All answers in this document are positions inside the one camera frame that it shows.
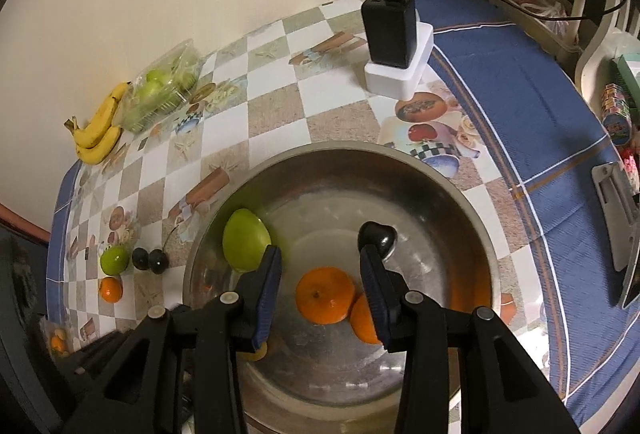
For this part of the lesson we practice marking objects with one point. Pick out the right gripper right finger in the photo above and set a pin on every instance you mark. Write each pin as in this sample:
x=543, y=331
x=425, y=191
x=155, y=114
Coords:
x=410, y=322

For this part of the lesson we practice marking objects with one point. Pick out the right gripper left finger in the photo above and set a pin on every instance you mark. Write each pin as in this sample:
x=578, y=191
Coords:
x=238, y=321

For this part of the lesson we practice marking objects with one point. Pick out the small yellow lemon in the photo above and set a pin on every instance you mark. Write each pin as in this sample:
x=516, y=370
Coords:
x=258, y=354

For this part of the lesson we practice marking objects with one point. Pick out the dark plum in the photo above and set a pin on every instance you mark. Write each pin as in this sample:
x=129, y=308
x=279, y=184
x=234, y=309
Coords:
x=140, y=259
x=158, y=261
x=382, y=237

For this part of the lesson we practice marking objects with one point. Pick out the small orange mandarin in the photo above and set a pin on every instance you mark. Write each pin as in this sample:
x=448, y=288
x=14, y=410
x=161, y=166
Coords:
x=111, y=290

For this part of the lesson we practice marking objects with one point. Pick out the large steel bowl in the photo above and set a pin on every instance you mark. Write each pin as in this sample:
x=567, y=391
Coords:
x=322, y=372

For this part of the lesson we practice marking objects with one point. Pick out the smartphone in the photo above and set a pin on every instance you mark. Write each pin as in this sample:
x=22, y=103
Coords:
x=630, y=287

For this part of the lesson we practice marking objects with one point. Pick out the banana bunch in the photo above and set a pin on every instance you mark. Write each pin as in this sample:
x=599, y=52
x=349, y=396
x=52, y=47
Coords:
x=96, y=140

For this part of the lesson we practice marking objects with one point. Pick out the checkered blue tablecloth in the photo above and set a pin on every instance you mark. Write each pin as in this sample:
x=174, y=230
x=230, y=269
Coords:
x=499, y=117

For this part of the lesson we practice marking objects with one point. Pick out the clear box of green fruit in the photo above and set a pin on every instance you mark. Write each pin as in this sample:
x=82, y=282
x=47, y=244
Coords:
x=160, y=89

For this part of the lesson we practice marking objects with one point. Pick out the colourful can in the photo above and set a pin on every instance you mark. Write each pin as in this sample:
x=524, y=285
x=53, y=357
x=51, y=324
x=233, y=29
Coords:
x=616, y=117

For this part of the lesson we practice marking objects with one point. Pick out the black power adapter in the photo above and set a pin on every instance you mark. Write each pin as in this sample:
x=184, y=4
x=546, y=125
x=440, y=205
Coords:
x=390, y=27

